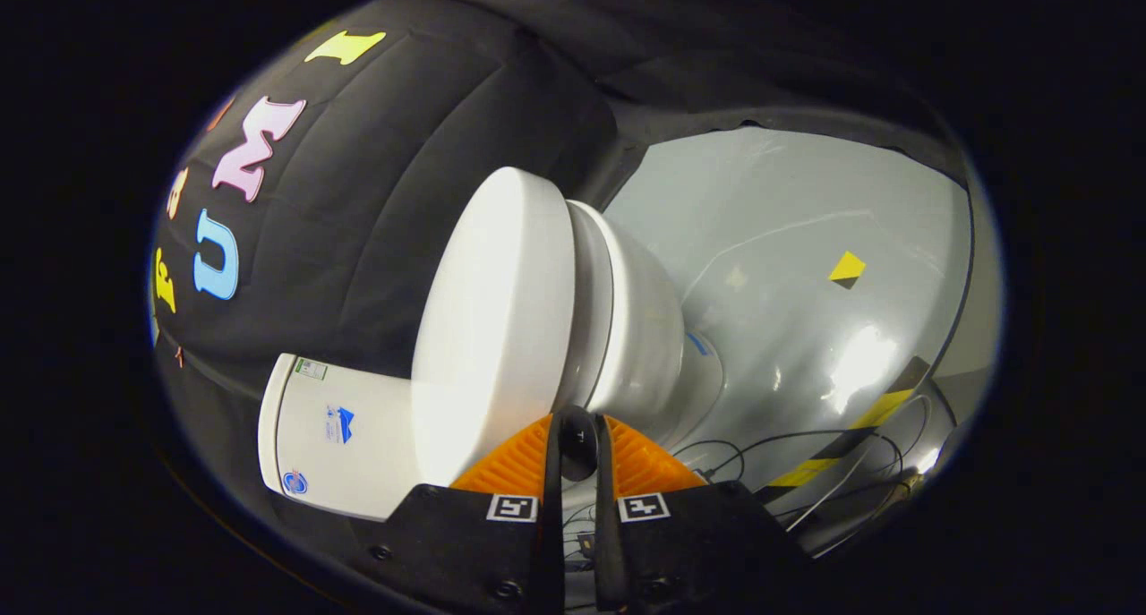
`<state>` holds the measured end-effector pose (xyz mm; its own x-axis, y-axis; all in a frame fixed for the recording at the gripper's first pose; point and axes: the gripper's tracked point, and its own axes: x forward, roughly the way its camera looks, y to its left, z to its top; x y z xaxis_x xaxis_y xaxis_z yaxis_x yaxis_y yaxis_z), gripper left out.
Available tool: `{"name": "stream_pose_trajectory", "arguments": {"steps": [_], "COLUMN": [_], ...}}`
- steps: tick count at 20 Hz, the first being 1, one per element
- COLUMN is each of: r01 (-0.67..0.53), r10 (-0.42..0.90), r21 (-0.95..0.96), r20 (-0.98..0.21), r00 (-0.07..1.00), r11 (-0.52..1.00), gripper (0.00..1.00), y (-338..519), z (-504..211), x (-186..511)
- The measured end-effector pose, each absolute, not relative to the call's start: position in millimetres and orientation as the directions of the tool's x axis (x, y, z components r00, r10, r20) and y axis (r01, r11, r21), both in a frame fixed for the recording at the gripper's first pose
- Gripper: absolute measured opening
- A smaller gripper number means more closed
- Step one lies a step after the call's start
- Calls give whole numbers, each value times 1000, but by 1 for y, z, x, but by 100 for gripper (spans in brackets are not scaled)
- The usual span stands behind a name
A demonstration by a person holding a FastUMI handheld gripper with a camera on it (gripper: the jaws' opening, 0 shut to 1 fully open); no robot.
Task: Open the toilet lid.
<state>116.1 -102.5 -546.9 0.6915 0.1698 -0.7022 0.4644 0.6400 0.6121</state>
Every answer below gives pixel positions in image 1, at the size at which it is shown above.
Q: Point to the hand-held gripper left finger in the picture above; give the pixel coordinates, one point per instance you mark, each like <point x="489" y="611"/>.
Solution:
<point x="466" y="552"/>

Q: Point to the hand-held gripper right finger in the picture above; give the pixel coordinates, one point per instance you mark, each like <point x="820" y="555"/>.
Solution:
<point x="680" y="552"/>

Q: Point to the white toilet tank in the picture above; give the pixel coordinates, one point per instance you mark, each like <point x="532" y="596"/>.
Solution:
<point x="358" y="454"/>

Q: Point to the white toilet bowl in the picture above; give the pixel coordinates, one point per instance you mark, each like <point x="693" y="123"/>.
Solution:
<point x="640" y="328"/>

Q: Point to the yellow black floor tape strip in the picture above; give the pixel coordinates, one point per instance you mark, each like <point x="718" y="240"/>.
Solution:
<point x="882" y="409"/>

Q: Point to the small yellow black tape square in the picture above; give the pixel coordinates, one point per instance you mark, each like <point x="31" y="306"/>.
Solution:
<point x="846" y="269"/>

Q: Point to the black backdrop cloth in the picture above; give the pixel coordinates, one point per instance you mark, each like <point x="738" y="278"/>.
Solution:
<point x="394" y="149"/>

